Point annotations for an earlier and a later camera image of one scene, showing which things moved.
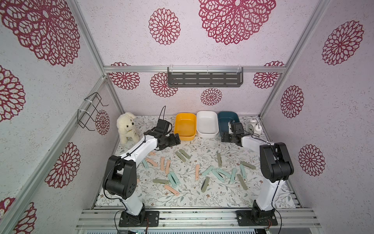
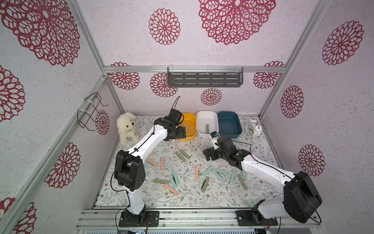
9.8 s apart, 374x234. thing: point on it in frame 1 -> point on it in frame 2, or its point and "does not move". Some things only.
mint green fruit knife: x=233 y=175 does not move
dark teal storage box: x=224 y=117 does not move
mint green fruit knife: x=223 y=172 does not move
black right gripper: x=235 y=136 -> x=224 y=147
